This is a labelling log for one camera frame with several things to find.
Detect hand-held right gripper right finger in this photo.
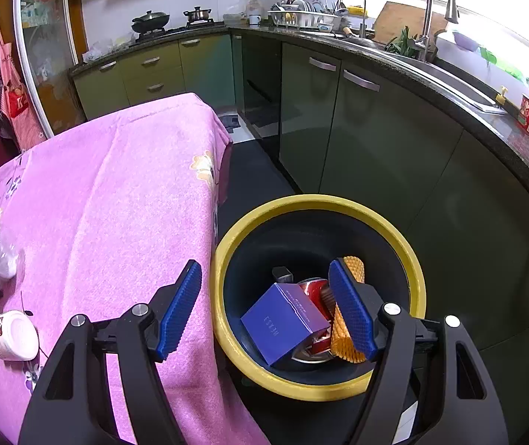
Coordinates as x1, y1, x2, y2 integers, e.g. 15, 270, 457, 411
328, 257, 511, 445

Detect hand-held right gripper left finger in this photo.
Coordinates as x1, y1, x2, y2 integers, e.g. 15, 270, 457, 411
18, 260, 203, 445

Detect orange foam fruit net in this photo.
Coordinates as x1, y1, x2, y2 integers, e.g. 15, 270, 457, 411
329, 255, 367, 363

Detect red paper noodle bucket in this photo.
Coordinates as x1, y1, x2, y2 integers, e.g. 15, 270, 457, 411
298, 278, 335, 311

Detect purple cardboard box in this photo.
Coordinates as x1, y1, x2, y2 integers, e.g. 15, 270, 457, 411
240, 282, 331, 366

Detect yellow rimmed trash bin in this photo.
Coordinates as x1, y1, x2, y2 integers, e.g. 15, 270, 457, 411
213, 193, 427, 403

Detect white printed yogurt cup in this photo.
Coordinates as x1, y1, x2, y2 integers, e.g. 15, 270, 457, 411
0, 310, 40, 362

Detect purple floral tablecloth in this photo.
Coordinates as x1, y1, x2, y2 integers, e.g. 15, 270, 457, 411
0, 93, 272, 445

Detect red checked apron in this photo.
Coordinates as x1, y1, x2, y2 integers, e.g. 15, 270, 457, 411
0, 9, 47, 151

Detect dark green base cabinet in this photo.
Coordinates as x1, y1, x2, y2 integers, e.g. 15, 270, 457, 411
230, 32, 529, 445

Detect glass sliding door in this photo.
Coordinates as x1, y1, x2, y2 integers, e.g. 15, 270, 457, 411
11, 0, 86, 137

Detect dark stone kitchen countertop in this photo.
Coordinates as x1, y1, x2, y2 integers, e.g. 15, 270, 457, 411
70, 21, 529, 223

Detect crumpled plastic bag on counter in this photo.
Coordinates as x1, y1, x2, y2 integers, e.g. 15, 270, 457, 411
81, 37, 128, 63

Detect light green base cabinet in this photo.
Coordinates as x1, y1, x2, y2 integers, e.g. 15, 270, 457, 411
72, 32, 237, 121

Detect steel kitchen sink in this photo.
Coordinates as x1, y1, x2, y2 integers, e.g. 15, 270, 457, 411
380, 49, 509, 114

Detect green leafy vegetables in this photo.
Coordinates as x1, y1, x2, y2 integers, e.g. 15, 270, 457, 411
385, 28, 427, 59

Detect black gas stove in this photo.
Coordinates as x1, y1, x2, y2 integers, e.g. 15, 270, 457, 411
132, 21, 226, 42

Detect black wok with lid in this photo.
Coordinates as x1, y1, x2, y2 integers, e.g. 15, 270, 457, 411
130, 9, 171, 34

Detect small chrome faucet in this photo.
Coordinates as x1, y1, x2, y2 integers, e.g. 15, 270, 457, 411
337, 0, 368, 39

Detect green plastic item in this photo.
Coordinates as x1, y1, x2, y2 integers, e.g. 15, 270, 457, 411
480, 46, 525, 79

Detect purple plastic basket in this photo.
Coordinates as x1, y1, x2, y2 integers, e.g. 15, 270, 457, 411
452, 30, 483, 52

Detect white dish rack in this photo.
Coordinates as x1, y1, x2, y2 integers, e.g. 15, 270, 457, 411
267, 0, 344, 31

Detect wooden cutting board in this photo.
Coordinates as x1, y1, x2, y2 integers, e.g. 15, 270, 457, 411
373, 1, 448, 45

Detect small steel pot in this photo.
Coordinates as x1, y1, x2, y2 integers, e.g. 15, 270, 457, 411
182, 7, 214, 24

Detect tall chrome kitchen faucet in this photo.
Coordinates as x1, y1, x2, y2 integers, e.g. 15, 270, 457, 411
420, 0, 460, 63

